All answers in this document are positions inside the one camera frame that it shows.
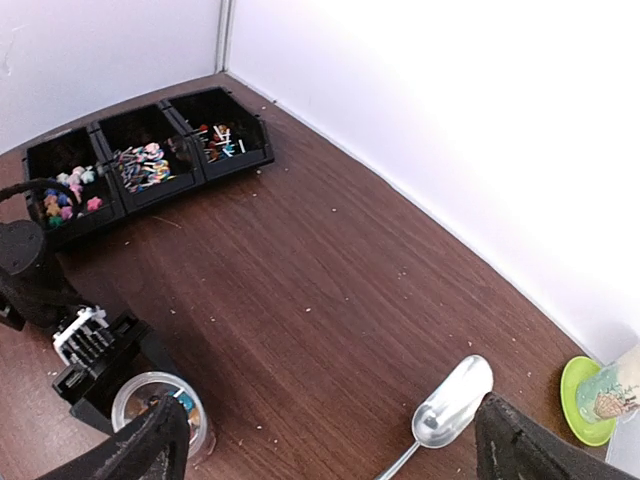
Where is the star candies pile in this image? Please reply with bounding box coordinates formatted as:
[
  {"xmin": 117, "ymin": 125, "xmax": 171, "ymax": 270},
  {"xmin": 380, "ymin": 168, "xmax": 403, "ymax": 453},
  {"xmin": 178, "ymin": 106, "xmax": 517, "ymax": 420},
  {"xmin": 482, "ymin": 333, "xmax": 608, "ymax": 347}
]
[{"xmin": 42, "ymin": 166, "xmax": 106, "ymax": 229}]

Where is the small round lollipops pile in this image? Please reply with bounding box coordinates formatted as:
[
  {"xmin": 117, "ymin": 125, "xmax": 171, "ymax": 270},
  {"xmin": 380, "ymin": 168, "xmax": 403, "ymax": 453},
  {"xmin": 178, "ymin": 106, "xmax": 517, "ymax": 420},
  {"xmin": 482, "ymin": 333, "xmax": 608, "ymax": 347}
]
[{"xmin": 194, "ymin": 124, "xmax": 247, "ymax": 163}]

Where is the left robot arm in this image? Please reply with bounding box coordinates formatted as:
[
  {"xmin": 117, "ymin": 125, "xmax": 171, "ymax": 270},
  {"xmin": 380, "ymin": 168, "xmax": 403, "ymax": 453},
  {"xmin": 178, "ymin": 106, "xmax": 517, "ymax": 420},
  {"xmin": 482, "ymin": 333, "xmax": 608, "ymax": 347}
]
[{"xmin": 1, "ymin": 220, "xmax": 179, "ymax": 435}]

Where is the left aluminium frame post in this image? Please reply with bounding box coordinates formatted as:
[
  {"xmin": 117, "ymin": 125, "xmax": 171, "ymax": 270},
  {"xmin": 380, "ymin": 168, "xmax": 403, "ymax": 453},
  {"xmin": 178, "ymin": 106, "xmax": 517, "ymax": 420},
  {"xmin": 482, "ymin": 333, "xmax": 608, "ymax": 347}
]
[{"xmin": 214, "ymin": 0, "xmax": 235, "ymax": 74}]

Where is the green saucer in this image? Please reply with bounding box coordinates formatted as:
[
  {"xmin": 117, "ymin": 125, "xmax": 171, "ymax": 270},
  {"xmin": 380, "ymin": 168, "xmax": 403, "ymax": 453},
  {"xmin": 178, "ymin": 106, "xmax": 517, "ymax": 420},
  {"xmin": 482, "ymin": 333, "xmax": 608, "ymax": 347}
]
[{"xmin": 559, "ymin": 356, "xmax": 616, "ymax": 447}]

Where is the clear plastic jar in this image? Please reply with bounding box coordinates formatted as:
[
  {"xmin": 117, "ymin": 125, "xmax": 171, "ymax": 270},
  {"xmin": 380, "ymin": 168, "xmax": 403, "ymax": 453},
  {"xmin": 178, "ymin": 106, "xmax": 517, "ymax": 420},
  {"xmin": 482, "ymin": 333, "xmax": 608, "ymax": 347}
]
[{"xmin": 110, "ymin": 371, "xmax": 217, "ymax": 465}]

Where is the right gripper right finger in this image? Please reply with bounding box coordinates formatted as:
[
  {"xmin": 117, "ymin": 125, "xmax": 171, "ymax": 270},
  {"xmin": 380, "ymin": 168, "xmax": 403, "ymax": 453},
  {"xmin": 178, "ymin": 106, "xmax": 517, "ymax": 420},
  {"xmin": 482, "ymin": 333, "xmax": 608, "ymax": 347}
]
[{"xmin": 475, "ymin": 393, "xmax": 632, "ymax": 480}]

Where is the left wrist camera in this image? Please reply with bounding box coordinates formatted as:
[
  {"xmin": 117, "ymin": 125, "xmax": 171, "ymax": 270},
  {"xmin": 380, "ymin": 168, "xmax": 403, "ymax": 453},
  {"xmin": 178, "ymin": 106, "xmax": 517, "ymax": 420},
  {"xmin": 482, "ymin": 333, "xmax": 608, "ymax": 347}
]
[{"xmin": 53, "ymin": 306, "xmax": 109, "ymax": 365}]

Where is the swirl lollipops pile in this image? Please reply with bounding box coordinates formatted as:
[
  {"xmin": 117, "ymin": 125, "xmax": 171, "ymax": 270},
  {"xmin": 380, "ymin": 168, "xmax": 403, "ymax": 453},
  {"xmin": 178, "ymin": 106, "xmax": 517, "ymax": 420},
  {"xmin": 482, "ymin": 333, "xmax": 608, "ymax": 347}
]
[{"xmin": 113, "ymin": 142, "xmax": 174, "ymax": 194}]

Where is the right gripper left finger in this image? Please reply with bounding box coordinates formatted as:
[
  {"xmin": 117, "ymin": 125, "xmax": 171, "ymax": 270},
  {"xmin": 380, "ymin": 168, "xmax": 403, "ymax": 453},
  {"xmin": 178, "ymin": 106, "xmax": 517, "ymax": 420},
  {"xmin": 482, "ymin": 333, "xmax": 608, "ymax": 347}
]
[{"xmin": 34, "ymin": 394, "xmax": 194, "ymax": 480}]

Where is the black three-compartment candy bin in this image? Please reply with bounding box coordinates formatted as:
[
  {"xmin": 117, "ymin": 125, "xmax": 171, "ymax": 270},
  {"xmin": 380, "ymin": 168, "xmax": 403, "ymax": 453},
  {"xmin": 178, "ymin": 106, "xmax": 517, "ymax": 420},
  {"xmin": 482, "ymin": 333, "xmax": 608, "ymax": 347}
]
[{"xmin": 22, "ymin": 87, "xmax": 274, "ymax": 249}]

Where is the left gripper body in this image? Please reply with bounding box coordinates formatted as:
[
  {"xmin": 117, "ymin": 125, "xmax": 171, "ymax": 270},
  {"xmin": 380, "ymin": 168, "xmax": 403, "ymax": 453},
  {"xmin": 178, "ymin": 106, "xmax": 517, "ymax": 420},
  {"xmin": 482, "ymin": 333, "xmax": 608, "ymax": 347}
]
[{"xmin": 52, "ymin": 311, "xmax": 181, "ymax": 435}]

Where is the metal scoop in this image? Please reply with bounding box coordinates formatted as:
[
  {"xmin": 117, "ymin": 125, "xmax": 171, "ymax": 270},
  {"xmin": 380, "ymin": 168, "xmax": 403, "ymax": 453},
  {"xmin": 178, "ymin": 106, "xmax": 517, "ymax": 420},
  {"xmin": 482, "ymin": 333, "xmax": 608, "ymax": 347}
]
[{"xmin": 376, "ymin": 354, "xmax": 494, "ymax": 479}]

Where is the cream patterned mug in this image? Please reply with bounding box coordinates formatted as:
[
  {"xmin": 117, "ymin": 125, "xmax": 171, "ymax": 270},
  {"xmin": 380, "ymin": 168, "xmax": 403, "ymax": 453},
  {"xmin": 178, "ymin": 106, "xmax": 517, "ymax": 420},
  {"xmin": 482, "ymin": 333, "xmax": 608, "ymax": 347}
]
[{"xmin": 578, "ymin": 344, "xmax": 639, "ymax": 423}]

